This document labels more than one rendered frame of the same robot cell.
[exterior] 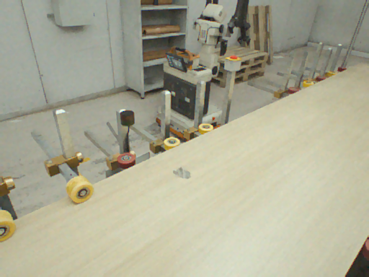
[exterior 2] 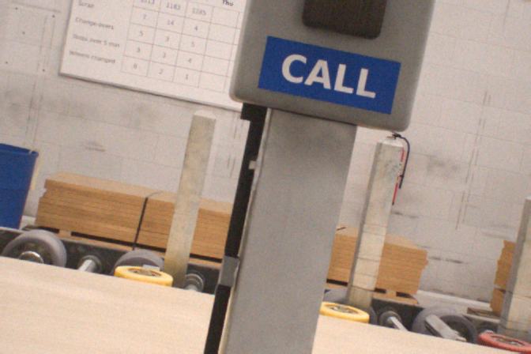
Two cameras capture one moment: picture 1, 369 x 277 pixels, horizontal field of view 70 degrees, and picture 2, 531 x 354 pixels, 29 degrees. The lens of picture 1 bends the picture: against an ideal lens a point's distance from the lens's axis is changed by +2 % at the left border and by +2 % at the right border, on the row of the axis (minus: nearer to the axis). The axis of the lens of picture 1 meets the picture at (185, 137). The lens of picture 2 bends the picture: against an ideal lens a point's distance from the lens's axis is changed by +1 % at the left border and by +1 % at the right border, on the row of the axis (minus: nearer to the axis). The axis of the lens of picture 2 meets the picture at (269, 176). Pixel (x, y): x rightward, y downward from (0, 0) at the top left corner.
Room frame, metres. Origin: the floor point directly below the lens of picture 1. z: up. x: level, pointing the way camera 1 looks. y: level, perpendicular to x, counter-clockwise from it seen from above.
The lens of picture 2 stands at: (1.89, 0.01, 1.15)
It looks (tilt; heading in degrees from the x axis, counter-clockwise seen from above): 3 degrees down; 220
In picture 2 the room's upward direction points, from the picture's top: 11 degrees clockwise
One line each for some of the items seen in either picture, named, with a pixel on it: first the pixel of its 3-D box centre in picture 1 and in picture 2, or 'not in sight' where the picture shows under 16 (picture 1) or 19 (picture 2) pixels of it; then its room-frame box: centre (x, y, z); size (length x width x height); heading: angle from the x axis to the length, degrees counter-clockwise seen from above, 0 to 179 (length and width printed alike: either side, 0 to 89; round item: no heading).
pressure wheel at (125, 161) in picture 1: (127, 166); not in sight; (0.94, 0.26, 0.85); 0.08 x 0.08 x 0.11
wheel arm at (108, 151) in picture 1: (106, 150); not in sight; (1.08, 0.40, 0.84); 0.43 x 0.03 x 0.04; 44
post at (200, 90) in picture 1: (198, 119); not in sight; (1.38, -0.07, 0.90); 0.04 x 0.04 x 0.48; 44
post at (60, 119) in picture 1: (70, 161); not in sight; (0.85, 0.47, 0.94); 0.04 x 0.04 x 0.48; 44
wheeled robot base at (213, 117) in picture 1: (192, 116); not in sight; (2.88, -0.06, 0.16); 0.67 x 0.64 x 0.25; 134
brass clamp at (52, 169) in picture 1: (64, 162); not in sight; (0.84, 0.48, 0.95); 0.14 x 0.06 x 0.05; 134
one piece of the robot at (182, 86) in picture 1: (188, 84); not in sight; (2.82, 0.01, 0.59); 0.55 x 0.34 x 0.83; 44
